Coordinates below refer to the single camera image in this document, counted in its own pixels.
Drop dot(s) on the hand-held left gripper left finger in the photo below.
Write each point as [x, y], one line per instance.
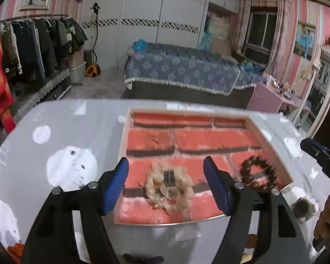
[115, 187]

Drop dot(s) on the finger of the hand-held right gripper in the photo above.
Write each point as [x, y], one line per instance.
[315, 148]

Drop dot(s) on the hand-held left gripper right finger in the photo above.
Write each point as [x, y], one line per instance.
[217, 189]

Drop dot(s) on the cream hair scrunchie with clip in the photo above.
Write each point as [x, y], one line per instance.
[154, 195]

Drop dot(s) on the tray with red brick liner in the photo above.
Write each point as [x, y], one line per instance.
[181, 143]

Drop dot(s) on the orange scrunchie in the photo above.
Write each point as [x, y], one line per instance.
[15, 251]

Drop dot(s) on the person's right hand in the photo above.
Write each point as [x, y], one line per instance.
[328, 211]

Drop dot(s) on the white framed mirror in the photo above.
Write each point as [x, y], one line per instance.
[323, 82]

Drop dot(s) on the pink desk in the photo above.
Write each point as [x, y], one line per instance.
[264, 99]

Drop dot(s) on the grey polar bear tablecloth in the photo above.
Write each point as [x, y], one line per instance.
[71, 126]

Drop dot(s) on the black hair claw clip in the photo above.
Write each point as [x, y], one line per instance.
[143, 259]

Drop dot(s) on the pink striped curtain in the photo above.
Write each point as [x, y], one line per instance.
[282, 33]

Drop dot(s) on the white storage box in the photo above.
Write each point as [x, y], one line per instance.
[77, 73]

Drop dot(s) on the garment steamer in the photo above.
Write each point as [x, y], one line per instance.
[93, 68]

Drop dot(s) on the patterned cloth covered bench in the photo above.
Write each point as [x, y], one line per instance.
[49, 85]

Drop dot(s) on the bed with blue patterned bedspread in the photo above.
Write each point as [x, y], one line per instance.
[181, 71]

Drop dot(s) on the window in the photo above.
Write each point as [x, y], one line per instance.
[260, 30]

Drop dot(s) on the pink storage box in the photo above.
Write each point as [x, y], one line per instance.
[77, 56]

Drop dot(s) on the blue pillow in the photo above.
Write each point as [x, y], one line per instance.
[139, 46]

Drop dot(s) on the row of hanging clothes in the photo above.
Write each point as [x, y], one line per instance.
[35, 46]

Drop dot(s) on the white wardrobe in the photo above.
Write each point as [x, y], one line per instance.
[154, 5]

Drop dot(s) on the metal clothes rack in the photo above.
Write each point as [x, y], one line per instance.
[30, 18]

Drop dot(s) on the wall poster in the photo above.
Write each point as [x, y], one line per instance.
[304, 41]

